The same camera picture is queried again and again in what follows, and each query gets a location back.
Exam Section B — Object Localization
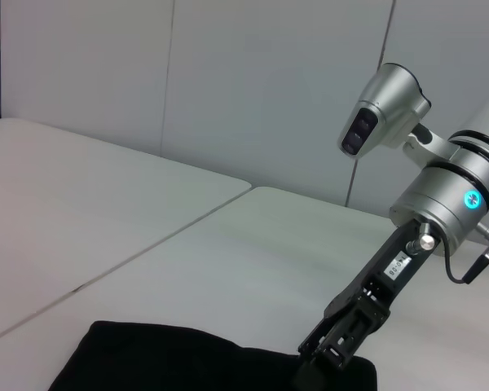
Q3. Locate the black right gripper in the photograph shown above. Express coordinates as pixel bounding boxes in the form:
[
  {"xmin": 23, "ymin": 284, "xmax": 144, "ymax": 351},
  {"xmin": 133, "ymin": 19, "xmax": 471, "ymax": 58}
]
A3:
[{"xmin": 291, "ymin": 217, "xmax": 441, "ymax": 382}]

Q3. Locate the black shirt with FREE print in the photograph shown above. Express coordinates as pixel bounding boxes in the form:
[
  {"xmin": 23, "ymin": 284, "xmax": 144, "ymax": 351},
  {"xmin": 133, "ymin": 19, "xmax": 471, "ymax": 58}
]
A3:
[{"xmin": 47, "ymin": 320, "xmax": 378, "ymax": 391}]

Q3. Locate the right gripper cable with plug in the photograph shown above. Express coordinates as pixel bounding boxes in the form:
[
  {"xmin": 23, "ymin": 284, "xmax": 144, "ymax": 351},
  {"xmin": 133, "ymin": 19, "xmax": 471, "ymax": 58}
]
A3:
[{"xmin": 439, "ymin": 222, "xmax": 489, "ymax": 285}]

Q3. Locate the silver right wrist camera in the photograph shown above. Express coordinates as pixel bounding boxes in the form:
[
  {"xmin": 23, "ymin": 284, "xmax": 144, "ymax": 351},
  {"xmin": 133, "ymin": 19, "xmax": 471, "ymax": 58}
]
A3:
[{"xmin": 337, "ymin": 62, "xmax": 450, "ymax": 163}]

